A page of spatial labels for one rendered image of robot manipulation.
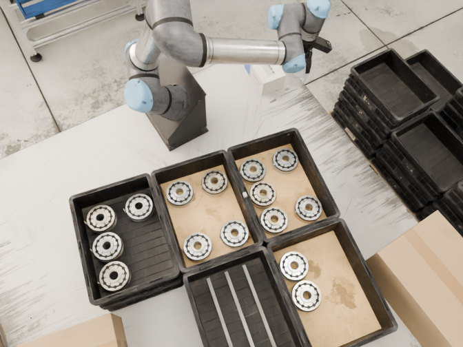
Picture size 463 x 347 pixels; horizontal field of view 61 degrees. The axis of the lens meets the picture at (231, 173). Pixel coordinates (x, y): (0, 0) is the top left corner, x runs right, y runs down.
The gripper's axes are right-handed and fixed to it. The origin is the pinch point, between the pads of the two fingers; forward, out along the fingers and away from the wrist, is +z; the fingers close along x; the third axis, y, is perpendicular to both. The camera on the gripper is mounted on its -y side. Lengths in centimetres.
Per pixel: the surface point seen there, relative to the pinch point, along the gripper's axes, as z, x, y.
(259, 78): 24.7, -13.6, 9.5
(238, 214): 15, 51, 35
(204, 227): 16, 53, 48
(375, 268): 13, 81, -10
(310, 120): 30.4, 9.5, -10.6
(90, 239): 18, 49, 90
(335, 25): 108, -105, -87
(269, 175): 15.9, 37.4, 19.0
